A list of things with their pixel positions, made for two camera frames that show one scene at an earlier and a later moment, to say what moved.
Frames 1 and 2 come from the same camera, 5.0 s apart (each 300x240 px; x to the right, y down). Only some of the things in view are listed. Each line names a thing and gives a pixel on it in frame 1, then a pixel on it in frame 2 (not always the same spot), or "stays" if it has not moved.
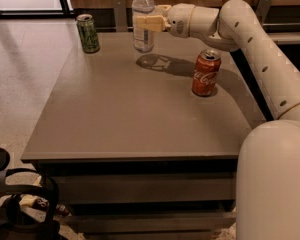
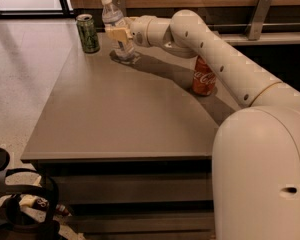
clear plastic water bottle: x=142 y=6 -> x=113 y=17
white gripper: x=179 y=20 -> x=138 y=30
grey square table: x=145 y=145 stays
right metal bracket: x=264 y=5 stays
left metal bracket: x=120 y=13 stays
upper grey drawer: x=146 y=186 stays
